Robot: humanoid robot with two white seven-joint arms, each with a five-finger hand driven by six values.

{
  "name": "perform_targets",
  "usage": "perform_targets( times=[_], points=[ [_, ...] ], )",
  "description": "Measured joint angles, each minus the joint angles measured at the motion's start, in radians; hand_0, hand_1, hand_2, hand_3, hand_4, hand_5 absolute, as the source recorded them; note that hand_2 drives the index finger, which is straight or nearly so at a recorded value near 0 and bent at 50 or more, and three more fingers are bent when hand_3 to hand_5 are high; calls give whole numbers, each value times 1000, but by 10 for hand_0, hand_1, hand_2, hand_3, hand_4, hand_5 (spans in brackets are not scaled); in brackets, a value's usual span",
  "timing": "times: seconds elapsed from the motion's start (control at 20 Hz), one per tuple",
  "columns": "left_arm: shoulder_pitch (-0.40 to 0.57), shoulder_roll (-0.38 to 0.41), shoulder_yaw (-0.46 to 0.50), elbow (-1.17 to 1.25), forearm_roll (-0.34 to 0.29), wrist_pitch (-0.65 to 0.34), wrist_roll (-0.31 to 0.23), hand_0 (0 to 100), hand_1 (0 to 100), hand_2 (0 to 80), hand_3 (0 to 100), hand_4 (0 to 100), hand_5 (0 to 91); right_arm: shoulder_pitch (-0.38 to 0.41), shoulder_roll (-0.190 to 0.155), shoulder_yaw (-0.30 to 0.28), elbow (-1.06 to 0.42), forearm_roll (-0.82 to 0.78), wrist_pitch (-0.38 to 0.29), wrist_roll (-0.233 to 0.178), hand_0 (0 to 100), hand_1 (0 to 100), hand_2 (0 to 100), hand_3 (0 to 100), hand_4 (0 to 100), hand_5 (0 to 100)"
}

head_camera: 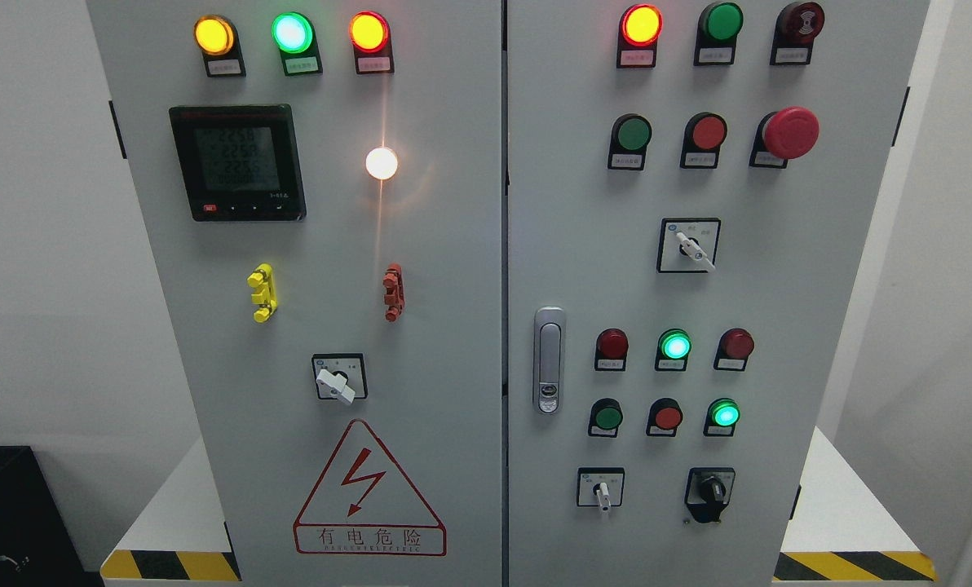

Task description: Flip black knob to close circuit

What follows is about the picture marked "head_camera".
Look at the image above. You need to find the dark red indicator light right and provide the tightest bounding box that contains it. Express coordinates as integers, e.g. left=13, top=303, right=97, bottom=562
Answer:
left=713, top=328, right=755, bottom=372

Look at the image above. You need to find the dark green indicator light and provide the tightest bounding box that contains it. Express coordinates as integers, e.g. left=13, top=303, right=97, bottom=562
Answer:
left=694, top=2, right=744, bottom=67

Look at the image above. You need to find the black box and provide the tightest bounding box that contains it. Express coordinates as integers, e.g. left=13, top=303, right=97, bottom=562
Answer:
left=0, top=446, right=103, bottom=586

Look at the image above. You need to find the red push button lower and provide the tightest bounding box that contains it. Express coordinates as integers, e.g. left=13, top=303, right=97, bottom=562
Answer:
left=646, top=398, right=684, bottom=437

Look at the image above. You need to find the lit green indicator light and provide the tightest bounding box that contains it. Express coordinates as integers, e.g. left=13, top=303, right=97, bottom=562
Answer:
left=654, top=329, right=692, bottom=372
left=272, top=11, right=322, bottom=77

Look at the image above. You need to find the red terminal connector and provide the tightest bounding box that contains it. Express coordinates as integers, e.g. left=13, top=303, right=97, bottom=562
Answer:
left=382, top=263, right=405, bottom=323

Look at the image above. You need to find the dark red buzzer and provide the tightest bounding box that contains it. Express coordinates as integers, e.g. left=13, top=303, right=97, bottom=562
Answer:
left=770, top=1, right=825, bottom=66

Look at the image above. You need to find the black knob selector switch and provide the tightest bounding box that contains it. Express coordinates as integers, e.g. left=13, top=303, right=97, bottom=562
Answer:
left=684, top=467, right=736, bottom=523

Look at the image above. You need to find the green push button lower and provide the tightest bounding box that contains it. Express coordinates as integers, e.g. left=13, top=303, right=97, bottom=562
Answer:
left=587, top=398, right=623, bottom=438

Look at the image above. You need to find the yellow indicator light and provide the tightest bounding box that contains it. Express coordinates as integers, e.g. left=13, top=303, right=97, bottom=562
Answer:
left=194, top=14, right=246, bottom=78

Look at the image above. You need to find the silver door lock handle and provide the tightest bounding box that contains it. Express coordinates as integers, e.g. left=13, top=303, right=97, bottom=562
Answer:
left=533, top=306, right=567, bottom=415

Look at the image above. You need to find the yellow terminal connector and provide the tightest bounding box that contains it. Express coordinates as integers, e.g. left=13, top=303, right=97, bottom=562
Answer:
left=246, top=263, right=278, bottom=324

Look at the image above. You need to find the lit red indicator light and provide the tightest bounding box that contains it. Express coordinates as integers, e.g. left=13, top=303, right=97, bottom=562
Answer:
left=616, top=3, right=664, bottom=69

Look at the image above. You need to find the red emergency stop button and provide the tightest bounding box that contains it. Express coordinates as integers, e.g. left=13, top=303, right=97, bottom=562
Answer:
left=749, top=105, right=820, bottom=170

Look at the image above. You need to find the white-handled rotary switch left door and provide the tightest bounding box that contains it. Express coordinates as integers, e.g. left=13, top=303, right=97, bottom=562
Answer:
left=311, top=352, right=369, bottom=405

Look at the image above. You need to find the orange red-ring indicator light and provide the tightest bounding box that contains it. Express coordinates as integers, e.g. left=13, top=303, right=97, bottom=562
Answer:
left=349, top=11, right=395, bottom=74

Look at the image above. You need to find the lit green indicator light middle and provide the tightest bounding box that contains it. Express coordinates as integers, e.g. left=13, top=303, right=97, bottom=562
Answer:
left=654, top=329, right=692, bottom=372

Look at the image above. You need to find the grey electrical cabinet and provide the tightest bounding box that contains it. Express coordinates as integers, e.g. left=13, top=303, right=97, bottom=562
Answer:
left=87, top=1, right=930, bottom=586

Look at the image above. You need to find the black digital power meter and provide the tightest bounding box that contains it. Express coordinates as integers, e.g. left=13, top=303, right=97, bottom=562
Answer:
left=169, top=104, right=307, bottom=222

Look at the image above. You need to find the white-handled rotary switch upper right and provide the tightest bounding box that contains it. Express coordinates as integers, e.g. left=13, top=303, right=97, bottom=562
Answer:
left=656, top=217, right=721, bottom=272

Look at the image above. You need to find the small white-handled selector switch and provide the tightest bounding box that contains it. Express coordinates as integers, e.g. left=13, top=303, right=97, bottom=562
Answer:
left=577, top=467, right=626, bottom=513

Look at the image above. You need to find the red high voltage warning sticker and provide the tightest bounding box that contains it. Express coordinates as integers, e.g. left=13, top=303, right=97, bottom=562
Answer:
left=293, top=419, right=448, bottom=557

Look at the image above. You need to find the dark red indicator light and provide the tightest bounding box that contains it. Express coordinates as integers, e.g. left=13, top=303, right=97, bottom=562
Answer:
left=594, top=328, right=629, bottom=372
left=713, top=328, right=755, bottom=372

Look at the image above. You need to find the lit green push button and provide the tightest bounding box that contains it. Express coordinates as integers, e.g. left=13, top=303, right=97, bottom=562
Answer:
left=702, top=398, right=742, bottom=437

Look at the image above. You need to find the white glowing indicator light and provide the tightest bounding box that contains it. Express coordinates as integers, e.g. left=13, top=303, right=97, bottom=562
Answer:
left=365, top=146, right=398, bottom=182

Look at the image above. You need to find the red push button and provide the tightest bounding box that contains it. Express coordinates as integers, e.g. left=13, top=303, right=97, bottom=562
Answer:
left=646, top=398, right=684, bottom=437
left=679, top=112, right=728, bottom=170

